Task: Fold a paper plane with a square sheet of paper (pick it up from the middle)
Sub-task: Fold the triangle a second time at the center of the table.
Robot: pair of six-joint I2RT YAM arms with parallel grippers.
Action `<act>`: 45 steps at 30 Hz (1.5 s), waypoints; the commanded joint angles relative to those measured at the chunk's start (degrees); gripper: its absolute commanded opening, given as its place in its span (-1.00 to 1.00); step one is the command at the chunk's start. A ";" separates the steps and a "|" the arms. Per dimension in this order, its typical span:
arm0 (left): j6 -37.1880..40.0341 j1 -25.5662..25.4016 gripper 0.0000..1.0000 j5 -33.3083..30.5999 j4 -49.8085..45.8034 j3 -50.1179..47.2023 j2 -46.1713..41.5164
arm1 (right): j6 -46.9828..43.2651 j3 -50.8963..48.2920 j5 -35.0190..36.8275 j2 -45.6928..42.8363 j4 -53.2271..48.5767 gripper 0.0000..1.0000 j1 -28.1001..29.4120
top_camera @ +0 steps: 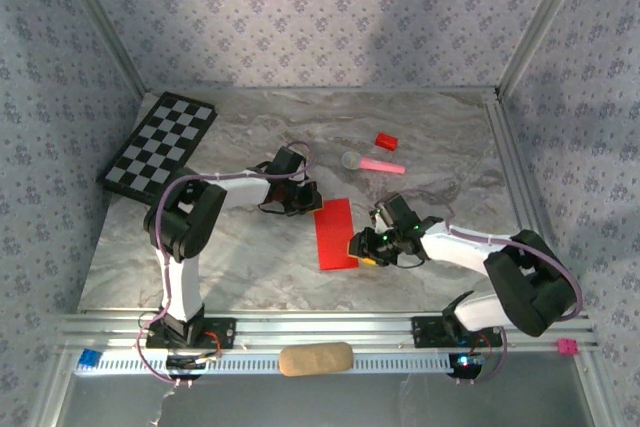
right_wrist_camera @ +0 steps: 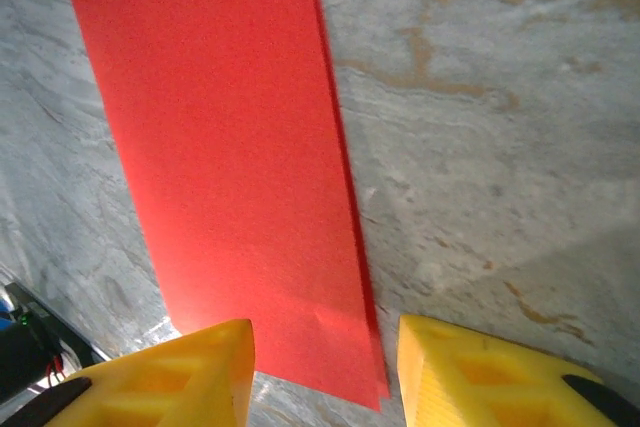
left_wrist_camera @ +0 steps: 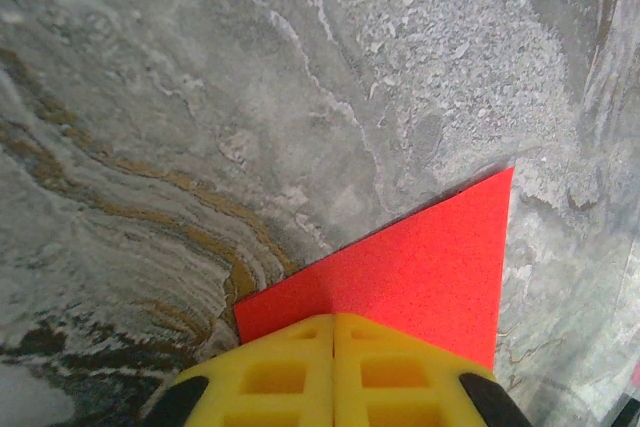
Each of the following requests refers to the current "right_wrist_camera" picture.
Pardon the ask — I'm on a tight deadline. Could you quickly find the black round controller board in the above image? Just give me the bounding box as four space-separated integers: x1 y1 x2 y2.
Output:
0 296 64 393

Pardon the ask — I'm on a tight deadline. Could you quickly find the grooved aluminium rail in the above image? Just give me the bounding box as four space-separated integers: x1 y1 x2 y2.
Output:
3 280 114 366

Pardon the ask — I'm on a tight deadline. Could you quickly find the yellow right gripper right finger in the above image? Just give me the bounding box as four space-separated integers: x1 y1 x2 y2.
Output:
397 315 640 427

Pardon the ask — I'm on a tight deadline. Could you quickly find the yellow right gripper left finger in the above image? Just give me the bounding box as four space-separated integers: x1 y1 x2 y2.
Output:
44 318 257 427

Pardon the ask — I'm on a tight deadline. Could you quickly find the red paper sheet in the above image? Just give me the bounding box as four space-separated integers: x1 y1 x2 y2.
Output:
53 0 391 413

